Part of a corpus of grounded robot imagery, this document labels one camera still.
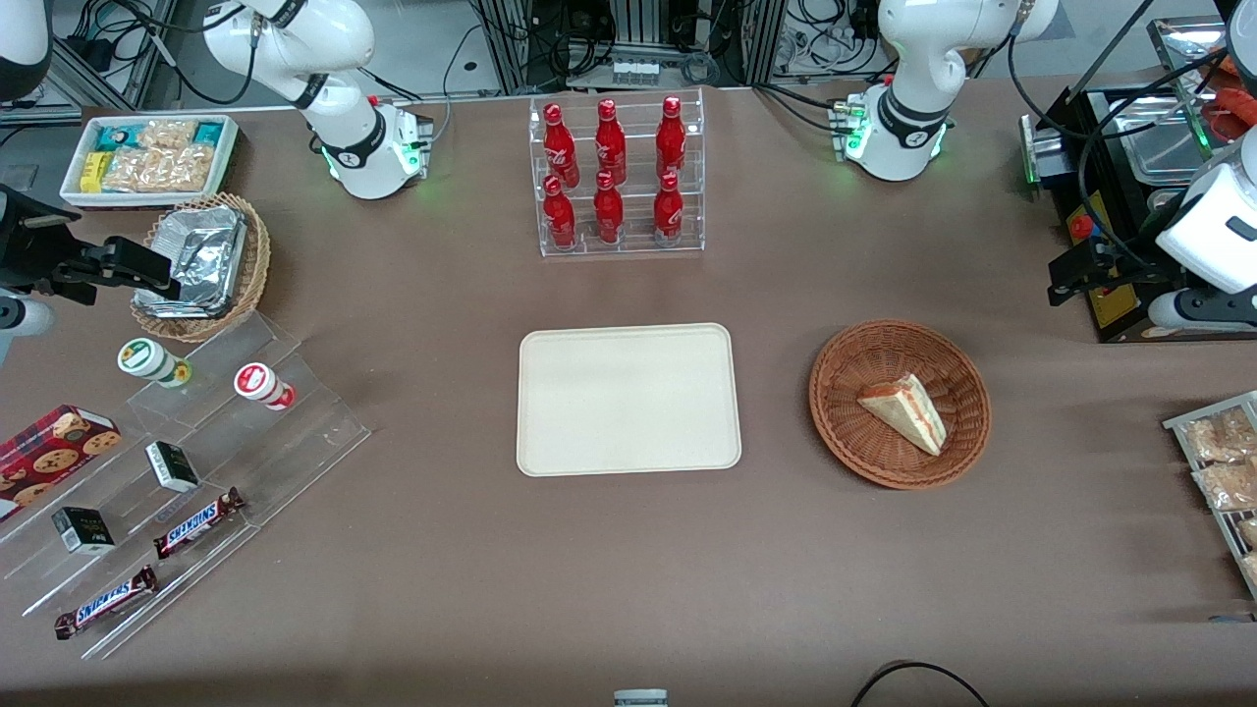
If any red lid cup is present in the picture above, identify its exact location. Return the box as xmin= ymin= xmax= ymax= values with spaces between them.
xmin=233 ymin=361 xmax=297 ymax=412

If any steel pan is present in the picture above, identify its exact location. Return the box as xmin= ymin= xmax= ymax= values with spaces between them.
xmin=1118 ymin=96 xmax=1224 ymax=186

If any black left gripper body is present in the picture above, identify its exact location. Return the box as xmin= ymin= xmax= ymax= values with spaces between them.
xmin=1108 ymin=244 xmax=1195 ymax=298

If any snickers chocolate bar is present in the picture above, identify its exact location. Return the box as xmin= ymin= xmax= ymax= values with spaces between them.
xmin=152 ymin=486 xmax=247 ymax=561
xmin=53 ymin=564 xmax=160 ymax=641

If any clear pastry bag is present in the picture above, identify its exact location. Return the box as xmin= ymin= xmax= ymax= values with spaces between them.
xmin=1192 ymin=460 xmax=1257 ymax=514
xmin=1181 ymin=408 xmax=1257 ymax=464

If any clear acrylic bottle rack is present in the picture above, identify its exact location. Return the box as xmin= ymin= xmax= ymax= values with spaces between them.
xmin=528 ymin=87 xmax=707 ymax=259

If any clear acrylic step display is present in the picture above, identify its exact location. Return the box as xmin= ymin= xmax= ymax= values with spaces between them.
xmin=0 ymin=312 xmax=373 ymax=662

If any clear cracker bag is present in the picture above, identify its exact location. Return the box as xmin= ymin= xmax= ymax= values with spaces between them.
xmin=102 ymin=145 xmax=215 ymax=194
xmin=137 ymin=119 xmax=198 ymax=150

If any small black box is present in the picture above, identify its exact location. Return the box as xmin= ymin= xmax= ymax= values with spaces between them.
xmin=144 ymin=440 xmax=201 ymax=494
xmin=50 ymin=506 xmax=117 ymax=557

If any light wicker basket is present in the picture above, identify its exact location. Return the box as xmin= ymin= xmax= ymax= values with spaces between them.
xmin=130 ymin=191 xmax=272 ymax=344

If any red cookie box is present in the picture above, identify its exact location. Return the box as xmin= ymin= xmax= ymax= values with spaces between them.
xmin=0 ymin=404 xmax=124 ymax=523

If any black cable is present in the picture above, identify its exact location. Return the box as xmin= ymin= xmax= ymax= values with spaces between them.
xmin=848 ymin=660 xmax=994 ymax=707

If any triangle sandwich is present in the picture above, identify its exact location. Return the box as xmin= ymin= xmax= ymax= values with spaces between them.
xmin=856 ymin=373 xmax=948 ymax=458

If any brown wicker basket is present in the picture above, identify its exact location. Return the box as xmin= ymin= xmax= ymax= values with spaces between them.
xmin=808 ymin=319 xmax=993 ymax=491

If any aluminium frame stand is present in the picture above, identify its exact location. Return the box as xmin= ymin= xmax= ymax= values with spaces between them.
xmin=469 ymin=0 xmax=790 ymax=95

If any green lid cup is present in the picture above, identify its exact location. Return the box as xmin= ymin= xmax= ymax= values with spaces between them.
xmin=117 ymin=337 xmax=193 ymax=389

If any black food warmer machine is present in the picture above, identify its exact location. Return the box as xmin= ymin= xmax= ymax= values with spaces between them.
xmin=1019 ymin=84 xmax=1257 ymax=345

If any cream plastic tray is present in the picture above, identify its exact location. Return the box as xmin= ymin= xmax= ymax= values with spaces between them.
xmin=517 ymin=323 xmax=743 ymax=478

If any red cola bottle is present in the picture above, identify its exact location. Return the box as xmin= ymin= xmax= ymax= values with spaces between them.
xmin=543 ymin=176 xmax=576 ymax=250
xmin=656 ymin=95 xmax=687 ymax=182
xmin=543 ymin=103 xmax=580 ymax=190
xmin=593 ymin=171 xmax=625 ymax=245
xmin=653 ymin=173 xmax=684 ymax=246
xmin=594 ymin=98 xmax=628 ymax=186

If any white rectangular snack bin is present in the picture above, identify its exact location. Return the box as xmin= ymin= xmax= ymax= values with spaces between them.
xmin=59 ymin=114 xmax=241 ymax=210

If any aluminium foil container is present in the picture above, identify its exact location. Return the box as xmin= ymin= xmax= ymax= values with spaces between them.
xmin=134 ymin=204 xmax=248 ymax=320

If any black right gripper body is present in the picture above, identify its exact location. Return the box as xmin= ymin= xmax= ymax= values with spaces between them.
xmin=0 ymin=185 xmax=83 ymax=296

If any tray of packaged crackers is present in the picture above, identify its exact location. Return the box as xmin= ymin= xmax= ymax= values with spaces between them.
xmin=1163 ymin=390 xmax=1257 ymax=602

